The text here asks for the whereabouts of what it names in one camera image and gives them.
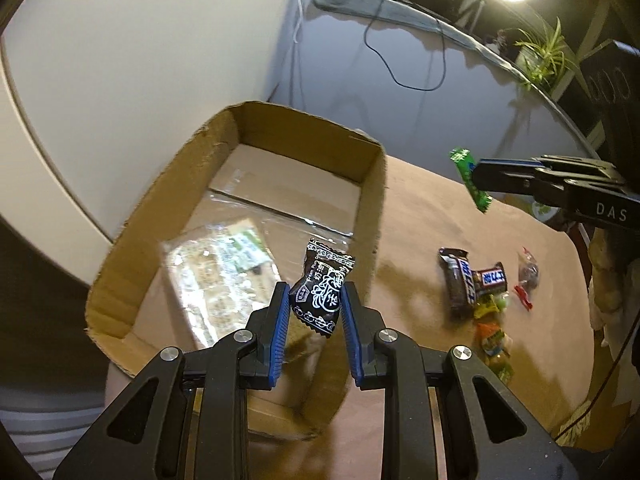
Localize black patterned candy packet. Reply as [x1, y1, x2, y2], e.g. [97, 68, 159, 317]
[289, 238, 357, 341]

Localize yellow candy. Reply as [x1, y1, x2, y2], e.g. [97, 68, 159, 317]
[472, 297, 501, 321]

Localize long brown chocolate bar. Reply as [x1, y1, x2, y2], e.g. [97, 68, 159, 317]
[439, 247, 476, 320]

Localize clear cracker packet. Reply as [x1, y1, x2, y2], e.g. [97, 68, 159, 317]
[160, 217, 283, 351]

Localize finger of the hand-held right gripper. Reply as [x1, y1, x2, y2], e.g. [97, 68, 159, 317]
[479, 155, 626, 183]
[474, 166, 576, 206]

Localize clear candy with red ends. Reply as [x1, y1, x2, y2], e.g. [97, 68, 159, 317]
[514, 246, 541, 311]

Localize short brown chocolate bar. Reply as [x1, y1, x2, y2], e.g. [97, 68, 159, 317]
[472, 262, 511, 296]

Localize black speaker box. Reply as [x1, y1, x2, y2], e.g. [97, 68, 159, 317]
[570, 37, 640, 161]

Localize green snack bar packet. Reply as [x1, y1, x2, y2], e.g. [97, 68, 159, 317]
[449, 148, 493, 215]

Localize green potted plant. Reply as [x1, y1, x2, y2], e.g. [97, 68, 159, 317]
[512, 20, 581, 93]

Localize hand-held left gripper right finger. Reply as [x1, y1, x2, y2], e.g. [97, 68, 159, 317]
[341, 281, 586, 480]

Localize white cable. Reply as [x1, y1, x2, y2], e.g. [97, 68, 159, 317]
[294, 0, 321, 43]

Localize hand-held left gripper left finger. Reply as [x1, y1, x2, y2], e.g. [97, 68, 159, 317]
[52, 282, 291, 480]

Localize orange white snack packet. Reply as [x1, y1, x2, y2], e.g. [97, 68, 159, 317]
[475, 321, 513, 356]

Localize thin black cable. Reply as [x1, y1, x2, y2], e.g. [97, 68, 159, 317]
[555, 240, 640, 446]

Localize cardboard box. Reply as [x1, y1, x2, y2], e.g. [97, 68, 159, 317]
[85, 101, 388, 438]

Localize beige cloth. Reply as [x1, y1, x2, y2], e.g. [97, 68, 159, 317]
[587, 237, 623, 331]

